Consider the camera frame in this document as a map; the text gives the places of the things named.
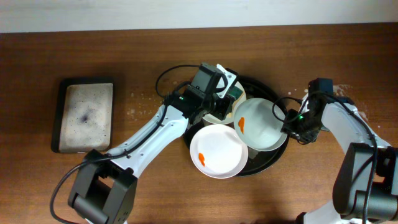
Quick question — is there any pale blue plate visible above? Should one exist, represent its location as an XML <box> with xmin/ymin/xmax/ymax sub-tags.
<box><xmin>233</xmin><ymin>98</ymin><xmax>287</xmax><ymax>151</ymax></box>

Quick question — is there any black rectangular soap tray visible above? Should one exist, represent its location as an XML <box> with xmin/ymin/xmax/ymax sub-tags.
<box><xmin>50</xmin><ymin>77</ymin><xmax>114</xmax><ymax>154</ymax></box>

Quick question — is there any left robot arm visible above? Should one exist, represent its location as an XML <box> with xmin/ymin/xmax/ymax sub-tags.
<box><xmin>68</xmin><ymin>82</ymin><xmax>242</xmax><ymax>223</ymax></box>

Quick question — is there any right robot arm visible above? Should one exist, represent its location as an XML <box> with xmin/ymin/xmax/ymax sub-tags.
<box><xmin>281</xmin><ymin>101</ymin><xmax>397</xmax><ymax>223</ymax></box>

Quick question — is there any round black tray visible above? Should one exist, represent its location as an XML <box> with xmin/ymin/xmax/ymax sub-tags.
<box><xmin>183</xmin><ymin>76</ymin><xmax>289</xmax><ymax>177</ymax></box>

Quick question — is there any cream white plate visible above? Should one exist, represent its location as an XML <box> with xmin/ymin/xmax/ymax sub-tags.
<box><xmin>201</xmin><ymin>79</ymin><xmax>248</xmax><ymax>126</ymax></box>

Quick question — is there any pink white plate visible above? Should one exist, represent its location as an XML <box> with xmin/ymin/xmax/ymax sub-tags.
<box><xmin>189</xmin><ymin>124</ymin><xmax>248</xmax><ymax>179</ymax></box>

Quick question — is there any green yellow sponge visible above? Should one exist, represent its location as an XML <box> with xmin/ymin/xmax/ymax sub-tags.
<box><xmin>228</xmin><ymin>86</ymin><xmax>243</xmax><ymax>101</ymax></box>

